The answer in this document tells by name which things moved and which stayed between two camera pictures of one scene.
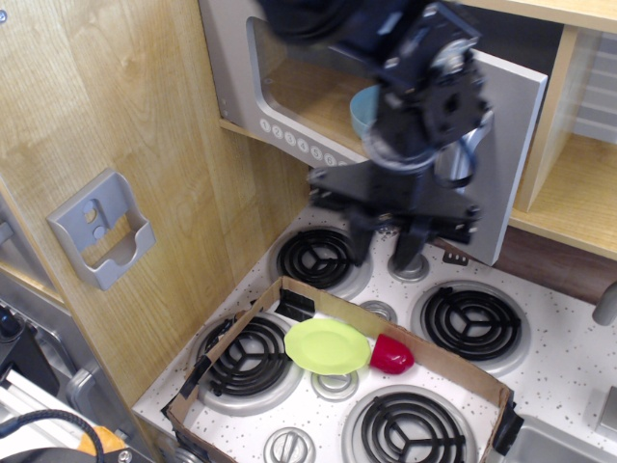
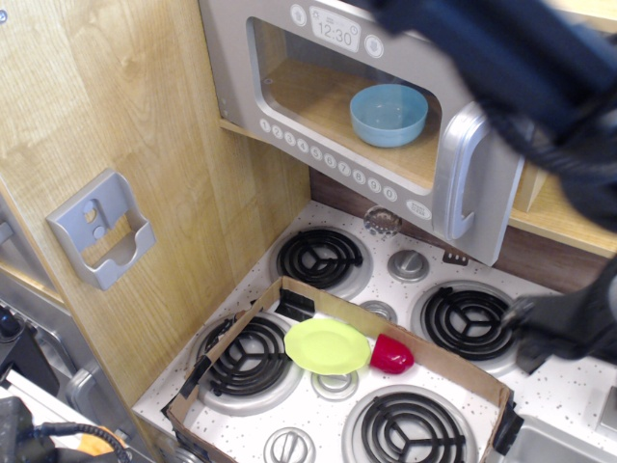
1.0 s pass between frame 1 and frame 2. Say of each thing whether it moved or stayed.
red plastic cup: stayed
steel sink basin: stayed
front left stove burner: stayed
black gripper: moved
